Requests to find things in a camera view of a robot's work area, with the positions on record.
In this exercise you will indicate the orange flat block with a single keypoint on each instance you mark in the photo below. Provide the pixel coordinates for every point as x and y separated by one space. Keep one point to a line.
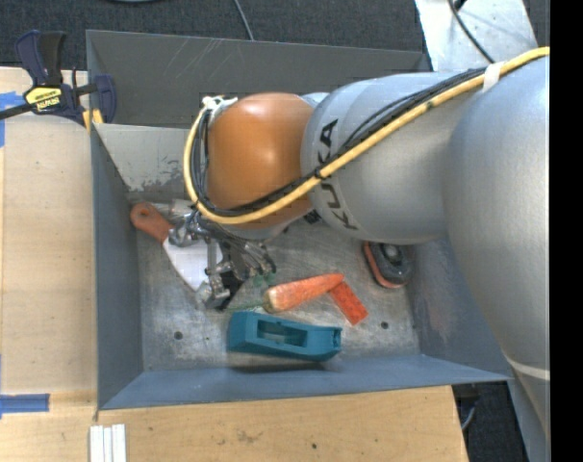
351 306

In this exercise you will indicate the teal plastic block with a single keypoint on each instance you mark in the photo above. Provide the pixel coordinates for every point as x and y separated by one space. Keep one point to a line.
282 337

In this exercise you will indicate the grey metal bin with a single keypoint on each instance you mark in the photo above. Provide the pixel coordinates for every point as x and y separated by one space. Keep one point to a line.
176 315

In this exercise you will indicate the orange and grey scrub brush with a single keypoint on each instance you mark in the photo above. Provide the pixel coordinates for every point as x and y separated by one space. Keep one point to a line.
390 267

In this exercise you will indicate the orange toy carrot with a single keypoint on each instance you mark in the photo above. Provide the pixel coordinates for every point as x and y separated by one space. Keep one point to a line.
301 291

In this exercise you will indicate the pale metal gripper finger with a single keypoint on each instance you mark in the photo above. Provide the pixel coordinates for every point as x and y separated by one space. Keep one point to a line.
215 295
217 272

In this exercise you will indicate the pale wood board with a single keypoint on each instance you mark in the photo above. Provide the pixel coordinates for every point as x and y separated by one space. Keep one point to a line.
46 258

